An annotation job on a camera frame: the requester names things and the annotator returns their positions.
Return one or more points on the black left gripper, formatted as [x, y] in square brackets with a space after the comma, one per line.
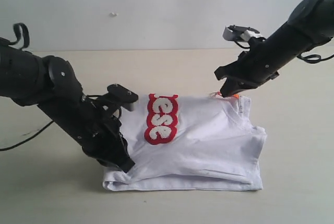
[92, 124]

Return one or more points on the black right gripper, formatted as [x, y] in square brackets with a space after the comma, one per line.
[257, 65]

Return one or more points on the white t-shirt with red lettering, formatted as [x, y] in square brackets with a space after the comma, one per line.
[190, 143]

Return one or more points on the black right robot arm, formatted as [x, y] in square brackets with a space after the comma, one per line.
[310, 25]

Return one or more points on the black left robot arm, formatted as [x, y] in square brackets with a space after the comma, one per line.
[50, 84]

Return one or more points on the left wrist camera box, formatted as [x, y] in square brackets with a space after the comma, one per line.
[122, 96]

